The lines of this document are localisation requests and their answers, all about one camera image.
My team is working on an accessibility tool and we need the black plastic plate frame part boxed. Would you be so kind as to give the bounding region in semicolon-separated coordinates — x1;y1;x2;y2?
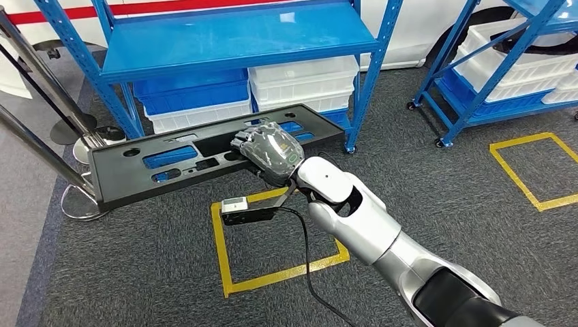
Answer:
88;104;346;213

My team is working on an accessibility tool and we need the large blue metal shelf rack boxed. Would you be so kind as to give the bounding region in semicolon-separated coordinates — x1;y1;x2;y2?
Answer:
33;0;404;155

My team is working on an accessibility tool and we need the blue wheeled shelf rack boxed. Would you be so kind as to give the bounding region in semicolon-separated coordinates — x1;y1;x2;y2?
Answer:
406;0;578;149

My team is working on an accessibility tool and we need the yellow floor tape square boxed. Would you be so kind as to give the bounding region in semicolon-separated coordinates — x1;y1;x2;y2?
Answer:
211;187;351;299
489;131;578;212

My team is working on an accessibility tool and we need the white car with red stripe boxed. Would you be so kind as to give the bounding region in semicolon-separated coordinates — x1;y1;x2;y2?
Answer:
0;0;516;100

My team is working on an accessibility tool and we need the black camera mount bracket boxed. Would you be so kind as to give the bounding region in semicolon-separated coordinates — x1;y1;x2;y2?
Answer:
220;180;299;227

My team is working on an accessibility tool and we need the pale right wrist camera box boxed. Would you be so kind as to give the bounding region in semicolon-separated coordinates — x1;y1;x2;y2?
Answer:
221;197;249;214

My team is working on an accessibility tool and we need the black camera cable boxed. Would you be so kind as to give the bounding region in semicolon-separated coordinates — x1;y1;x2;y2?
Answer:
275;206;358;327

